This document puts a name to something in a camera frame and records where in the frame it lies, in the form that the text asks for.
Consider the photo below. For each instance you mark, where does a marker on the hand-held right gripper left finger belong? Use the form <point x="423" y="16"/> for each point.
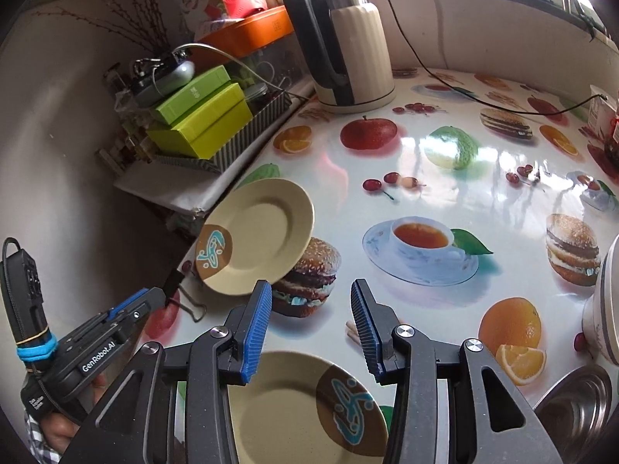
<point x="254" y="333"/>

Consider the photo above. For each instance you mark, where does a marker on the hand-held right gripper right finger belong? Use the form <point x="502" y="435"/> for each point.
<point x="365" y="333"/>

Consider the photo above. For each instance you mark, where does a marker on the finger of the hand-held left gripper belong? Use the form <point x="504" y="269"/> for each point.
<point x="128" y="303"/>
<point x="145" y="307"/>

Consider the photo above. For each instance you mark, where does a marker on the beige plate with brown patch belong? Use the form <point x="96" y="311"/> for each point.
<point x="285" y="411"/>
<point x="261" y="232"/>

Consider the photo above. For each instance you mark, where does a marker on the white bowl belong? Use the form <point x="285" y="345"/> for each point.
<point x="604" y="309"/>

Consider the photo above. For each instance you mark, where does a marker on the person's left forearm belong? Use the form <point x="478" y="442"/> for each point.
<point x="41" y="437"/>

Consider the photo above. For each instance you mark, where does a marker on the person's left hand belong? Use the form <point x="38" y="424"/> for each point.
<point x="63" y="432"/>

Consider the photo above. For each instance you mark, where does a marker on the black binder clip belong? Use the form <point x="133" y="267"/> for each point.
<point x="173" y="283"/>

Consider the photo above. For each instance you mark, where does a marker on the white side shelf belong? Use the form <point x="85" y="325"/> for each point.
<point x="169" y="183"/>

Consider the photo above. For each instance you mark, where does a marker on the fruit printed tablecloth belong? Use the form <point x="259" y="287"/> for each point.
<point x="338" y="193"/>

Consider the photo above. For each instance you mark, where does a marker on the large green box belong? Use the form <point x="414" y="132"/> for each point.
<point x="203" y="140"/>

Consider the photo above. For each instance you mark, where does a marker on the small glass bottles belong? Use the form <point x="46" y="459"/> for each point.
<point x="123" y="121"/>

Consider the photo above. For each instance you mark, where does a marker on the striped tray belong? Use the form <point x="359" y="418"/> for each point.
<point x="251" y="140"/>

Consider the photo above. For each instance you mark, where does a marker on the medium green box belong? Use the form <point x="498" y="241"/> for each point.
<point x="213" y="109"/>

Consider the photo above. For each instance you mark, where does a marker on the flat green box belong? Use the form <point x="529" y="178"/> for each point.
<point x="193" y="92"/>

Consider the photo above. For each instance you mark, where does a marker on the steel bowl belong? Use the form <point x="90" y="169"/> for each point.
<point x="575" y="411"/>

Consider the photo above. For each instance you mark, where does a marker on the grey device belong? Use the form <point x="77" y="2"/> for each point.
<point x="169" y="81"/>

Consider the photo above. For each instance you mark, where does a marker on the dried branches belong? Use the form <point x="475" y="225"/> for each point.
<point x="125" y="19"/>

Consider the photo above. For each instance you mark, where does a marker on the cream electric kettle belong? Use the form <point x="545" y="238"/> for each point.
<point x="360" y="48"/>

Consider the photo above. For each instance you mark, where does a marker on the orange lidded clear box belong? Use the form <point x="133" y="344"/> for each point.
<point x="251" y="34"/>

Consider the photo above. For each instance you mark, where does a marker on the red lidded jar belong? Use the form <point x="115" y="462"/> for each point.
<point x="614" y="140"/>

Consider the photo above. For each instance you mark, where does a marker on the white paper cup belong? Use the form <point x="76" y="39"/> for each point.
<point x="599" y="116"/>

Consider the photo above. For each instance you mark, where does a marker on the black hook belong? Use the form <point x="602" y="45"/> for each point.
<point x="592" y="26"/>

